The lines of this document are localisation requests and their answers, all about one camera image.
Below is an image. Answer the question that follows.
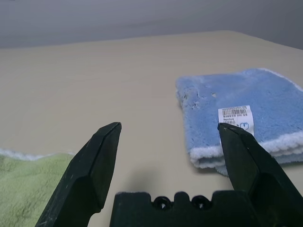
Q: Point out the green towel with white trim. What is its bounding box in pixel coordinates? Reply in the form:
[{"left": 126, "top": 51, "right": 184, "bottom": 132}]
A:
[{"left": 0, "top": 148, "right": 76, "bottom": 227}]

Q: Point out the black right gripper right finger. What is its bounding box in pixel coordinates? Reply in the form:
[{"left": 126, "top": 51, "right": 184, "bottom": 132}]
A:
[{"left": 217, "top": 122, "right": 303, "bottom": 227}]

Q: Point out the folded blue towel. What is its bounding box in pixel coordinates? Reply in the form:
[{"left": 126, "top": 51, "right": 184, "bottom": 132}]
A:
[{"left": 175, "top": 68, "right": 303, "bottom": 177}]

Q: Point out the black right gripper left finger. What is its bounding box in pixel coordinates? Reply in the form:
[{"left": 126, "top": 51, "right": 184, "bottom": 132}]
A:
[{"left": 35, "top": 122, "right": 122, "bottom": 227}]

